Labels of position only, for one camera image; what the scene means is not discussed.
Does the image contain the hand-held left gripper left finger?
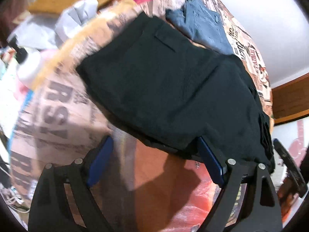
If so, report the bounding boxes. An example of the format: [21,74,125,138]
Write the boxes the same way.
[28,135,114,232]

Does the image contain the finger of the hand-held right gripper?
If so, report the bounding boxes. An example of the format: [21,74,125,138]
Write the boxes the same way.
[273,138,308,197]

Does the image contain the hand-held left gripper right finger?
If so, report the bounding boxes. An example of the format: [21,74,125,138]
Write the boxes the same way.
[197,136,283,232]

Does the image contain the black pants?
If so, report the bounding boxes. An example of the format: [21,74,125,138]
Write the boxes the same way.
[76,12,277,174]

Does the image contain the person's right hand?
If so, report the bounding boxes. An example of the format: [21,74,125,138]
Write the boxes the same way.
[277,174,302,208]

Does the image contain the printed blanket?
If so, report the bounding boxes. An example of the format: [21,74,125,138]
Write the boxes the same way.
[7,0,276,232]

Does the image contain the white pump bottle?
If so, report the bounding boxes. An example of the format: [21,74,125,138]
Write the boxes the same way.
[10,37,51,90]

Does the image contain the blue jeans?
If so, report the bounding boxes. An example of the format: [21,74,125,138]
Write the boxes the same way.
[165,0,236,56]

